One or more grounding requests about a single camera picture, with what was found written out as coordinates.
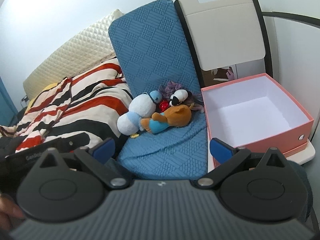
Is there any white round table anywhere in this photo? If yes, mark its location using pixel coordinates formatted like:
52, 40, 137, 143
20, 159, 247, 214
263, 11, 319, 165

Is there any white blue snowman plush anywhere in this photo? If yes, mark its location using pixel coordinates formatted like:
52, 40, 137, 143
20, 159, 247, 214
117, 90, 162, 136

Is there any person's left hand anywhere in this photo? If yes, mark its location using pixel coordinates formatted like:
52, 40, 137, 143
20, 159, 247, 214
0, 194, 25, 231

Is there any red black striped blanket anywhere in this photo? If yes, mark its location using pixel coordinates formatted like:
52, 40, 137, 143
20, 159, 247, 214
1, 58, 133, 158

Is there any blue textured cushion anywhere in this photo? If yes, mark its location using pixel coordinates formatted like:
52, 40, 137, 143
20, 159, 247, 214
108, 0, 208, 180

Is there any red shiny figurine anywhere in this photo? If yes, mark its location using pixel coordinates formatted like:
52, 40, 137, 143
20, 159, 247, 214
159, 99, 170, 112

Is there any beige folding chair back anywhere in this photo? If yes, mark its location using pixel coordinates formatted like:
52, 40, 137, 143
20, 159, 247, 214
177, 0, 266, 72

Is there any pink cardboard storage box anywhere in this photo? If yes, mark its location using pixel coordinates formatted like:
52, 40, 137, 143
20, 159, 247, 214
201, 73, 314, 157

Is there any purple frilly fabric toy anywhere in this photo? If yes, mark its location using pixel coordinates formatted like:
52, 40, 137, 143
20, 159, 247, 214
159, 81, 204, 113

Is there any brown bear plush blue shirt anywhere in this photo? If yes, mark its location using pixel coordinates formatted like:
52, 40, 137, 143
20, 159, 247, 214
140, 105, 192, 134

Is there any small panda plush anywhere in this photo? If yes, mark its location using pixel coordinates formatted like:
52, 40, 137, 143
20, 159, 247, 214
169, 89, 192, 106

